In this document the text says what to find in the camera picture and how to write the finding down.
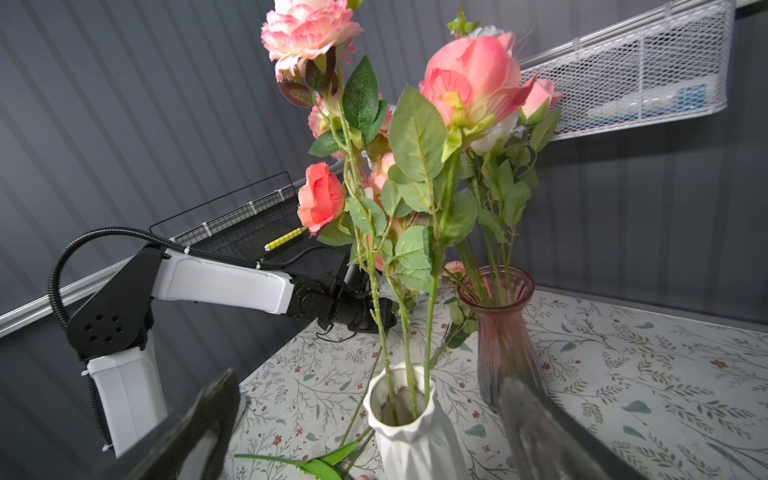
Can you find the white wire mesh basket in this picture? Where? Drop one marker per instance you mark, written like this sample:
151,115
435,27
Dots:
667,64

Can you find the light pink rose stem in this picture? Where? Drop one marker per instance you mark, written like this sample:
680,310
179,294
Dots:
538,114

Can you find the white ribbed ceramic vase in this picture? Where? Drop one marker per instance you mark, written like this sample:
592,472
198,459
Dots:
422,446

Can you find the peach spray rose stem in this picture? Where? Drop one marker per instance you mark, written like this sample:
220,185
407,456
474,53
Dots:
399,255

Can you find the deep pink rose stem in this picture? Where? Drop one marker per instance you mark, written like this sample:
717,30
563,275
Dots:
480,195

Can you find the pink glass vase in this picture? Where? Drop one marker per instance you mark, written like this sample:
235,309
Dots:
504,344

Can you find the coral red rose stem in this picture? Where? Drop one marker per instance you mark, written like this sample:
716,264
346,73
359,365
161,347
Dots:
321,207

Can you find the pink carnation flower stem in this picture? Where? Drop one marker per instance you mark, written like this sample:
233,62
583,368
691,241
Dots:
311,44

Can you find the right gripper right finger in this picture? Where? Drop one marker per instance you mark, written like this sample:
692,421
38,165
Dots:
547,443

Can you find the bundle of artificial flowers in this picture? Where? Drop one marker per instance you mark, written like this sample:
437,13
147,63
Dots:
395,352

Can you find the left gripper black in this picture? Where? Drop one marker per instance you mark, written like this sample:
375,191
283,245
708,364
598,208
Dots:
347,301

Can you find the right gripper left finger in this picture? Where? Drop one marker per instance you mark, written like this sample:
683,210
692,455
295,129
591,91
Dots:
190,443

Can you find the pink tulip stem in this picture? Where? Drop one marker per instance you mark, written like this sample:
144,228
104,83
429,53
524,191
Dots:
323,467

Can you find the black wire basket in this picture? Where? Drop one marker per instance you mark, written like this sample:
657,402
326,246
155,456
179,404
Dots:
238,224

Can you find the floral patterned table mat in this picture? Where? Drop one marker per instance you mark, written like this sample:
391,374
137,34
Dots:
676,398

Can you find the yellow marker in black basket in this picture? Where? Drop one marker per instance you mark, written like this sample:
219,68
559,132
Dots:
284,239

